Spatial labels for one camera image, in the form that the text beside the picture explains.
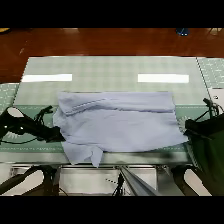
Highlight light blue shirt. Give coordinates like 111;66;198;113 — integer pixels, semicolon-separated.
52;91;190;169

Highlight silver frame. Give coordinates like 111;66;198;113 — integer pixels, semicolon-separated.
0;161;214;197

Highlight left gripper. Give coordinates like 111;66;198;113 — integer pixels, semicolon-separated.
41;125;66;143

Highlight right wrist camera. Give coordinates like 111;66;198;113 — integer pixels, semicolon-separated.
202;97;223;118

